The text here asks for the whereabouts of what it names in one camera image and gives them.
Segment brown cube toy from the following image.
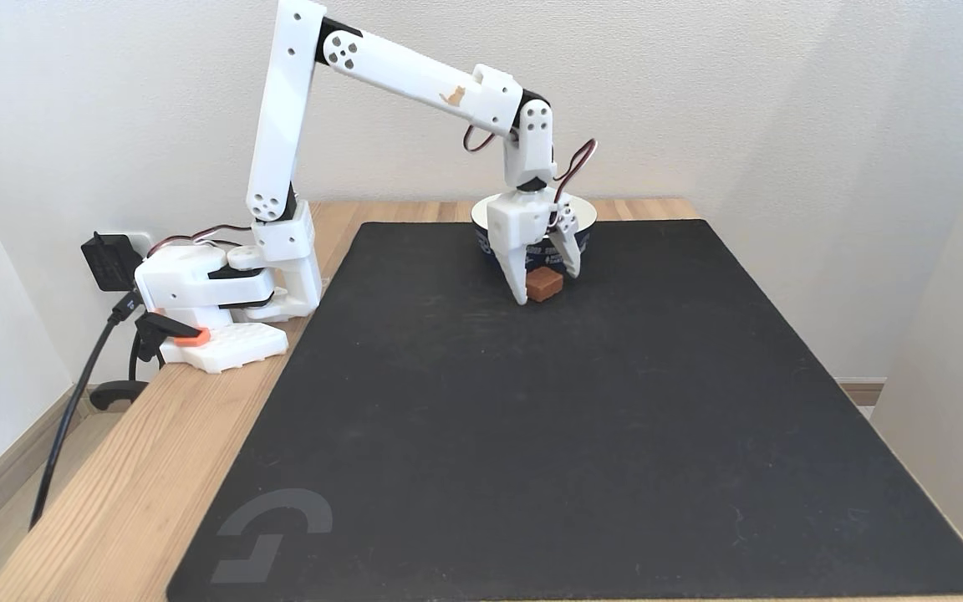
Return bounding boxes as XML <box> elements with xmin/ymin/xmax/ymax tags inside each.
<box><xmin>525</xmin><ymin>267</ymin><xmax>564</xmax><ymax>303</ymax></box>

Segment navy paper bowl white inside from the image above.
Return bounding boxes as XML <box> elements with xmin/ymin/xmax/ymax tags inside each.
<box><xmin>471</xmin><ymin>194</ymin><xmax>598</xmax><ymax>271</ymax></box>

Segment red black base servo cable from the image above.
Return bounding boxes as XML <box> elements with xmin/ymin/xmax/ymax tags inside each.
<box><xmin>146</xmin><ymin>223</ymin><xmax>253</xmax><ymax>257</ymax></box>

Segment black desk mat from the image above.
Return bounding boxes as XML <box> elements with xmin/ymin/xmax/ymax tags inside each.
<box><xmin>166</xmin><ymin>219</ymin><xmax>963</xmax><ymax>601</ymax></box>

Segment red black wrist servo cable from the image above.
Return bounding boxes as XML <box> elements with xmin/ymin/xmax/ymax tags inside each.
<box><xmin>552</xmin><ymin>138</ymin><xmax>599</xmax><ymax>207</ymax></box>

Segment black power adapter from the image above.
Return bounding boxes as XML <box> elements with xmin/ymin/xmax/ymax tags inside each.
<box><xmin>81</xmin><ymin>232</ymin><xmax>145</xmax><ymax>293</ymax></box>

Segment thick black power cable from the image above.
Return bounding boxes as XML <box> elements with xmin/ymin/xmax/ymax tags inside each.
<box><xmin>28</xmin><ymin>288</ymin><xmax>144</xmax><ymax>530</ymax></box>

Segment black and orange clamp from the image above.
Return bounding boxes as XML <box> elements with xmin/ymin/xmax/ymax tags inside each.
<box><xmin>89</xmin><ymin>309</ymin><xmax>212</xmax><ymax>411</ymax></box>

